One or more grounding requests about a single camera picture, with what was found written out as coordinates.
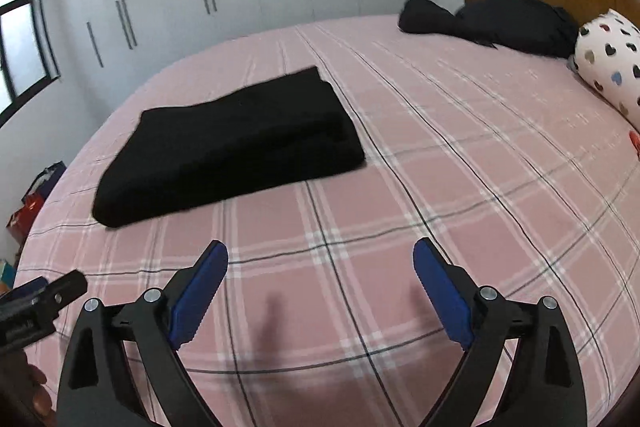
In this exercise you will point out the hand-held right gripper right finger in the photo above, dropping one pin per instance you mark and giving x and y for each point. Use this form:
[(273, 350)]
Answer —
[(442, 302)]

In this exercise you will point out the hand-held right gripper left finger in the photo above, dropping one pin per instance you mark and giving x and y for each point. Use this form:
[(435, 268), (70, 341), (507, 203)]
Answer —
[(192, 302)]

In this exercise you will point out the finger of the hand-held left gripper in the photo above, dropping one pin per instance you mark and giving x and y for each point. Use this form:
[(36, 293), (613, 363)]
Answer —
[(27, 289), (67, 287)]

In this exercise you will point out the black pants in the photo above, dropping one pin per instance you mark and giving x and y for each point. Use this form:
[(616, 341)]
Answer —
[(225, 147)]

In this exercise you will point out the person's left hand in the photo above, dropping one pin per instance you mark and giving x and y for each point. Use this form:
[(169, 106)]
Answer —
[(42, 399)]

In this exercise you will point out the teal box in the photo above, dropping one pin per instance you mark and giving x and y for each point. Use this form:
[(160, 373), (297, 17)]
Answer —
[(7, 276)]

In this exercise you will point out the red paper bag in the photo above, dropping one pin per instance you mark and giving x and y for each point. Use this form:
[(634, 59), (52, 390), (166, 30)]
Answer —
[(25, 217)]

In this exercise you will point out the blue shopping bag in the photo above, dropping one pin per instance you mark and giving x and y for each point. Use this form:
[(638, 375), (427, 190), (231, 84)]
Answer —
[(47, 179)]

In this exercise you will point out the pink plaid bed sheet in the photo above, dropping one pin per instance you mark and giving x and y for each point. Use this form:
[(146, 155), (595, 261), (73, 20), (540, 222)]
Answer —
[(450, 157)]

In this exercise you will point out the black-framed window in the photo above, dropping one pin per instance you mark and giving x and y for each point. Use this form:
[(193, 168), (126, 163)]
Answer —
[(22, 47)]

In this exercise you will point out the red cloth item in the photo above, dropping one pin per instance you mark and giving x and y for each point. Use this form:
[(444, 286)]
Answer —
[(635, 143)]

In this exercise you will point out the dark clothes pile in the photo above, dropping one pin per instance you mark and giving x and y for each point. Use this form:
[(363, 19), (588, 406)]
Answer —
[(520, 24)]

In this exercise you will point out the white heart-print pillow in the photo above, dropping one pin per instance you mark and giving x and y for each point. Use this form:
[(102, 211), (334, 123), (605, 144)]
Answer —
[(610, 57)]

